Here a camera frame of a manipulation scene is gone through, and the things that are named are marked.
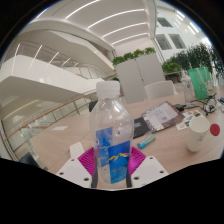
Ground white paper cup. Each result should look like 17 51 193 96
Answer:
186 115 211 153

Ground black chair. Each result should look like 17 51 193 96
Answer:
88 99 99 113

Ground flat round red coaster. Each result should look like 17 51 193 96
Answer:
209 123 221 137

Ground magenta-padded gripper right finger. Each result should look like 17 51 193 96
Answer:
125 146 170 189

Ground clear plastic bottle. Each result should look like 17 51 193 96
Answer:
180 70 195 103

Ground black notebook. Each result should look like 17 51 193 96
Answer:
132 116 150 140

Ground white chair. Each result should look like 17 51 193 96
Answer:
143 80 177 101

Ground grey partition planter with plants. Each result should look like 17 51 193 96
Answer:
112 47 167 105

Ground green tote bag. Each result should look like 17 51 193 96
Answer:
187 66 213 101

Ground tangle of black cables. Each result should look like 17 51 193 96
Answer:
194 94 224 116

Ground row of green trees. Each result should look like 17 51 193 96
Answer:
161 41 224 78

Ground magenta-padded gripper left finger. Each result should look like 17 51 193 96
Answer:
55 147 99 189

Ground colourful cards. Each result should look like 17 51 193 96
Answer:
175 109 203 131

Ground clear blue-labelled water bottle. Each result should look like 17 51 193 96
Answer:
88 80 135 190

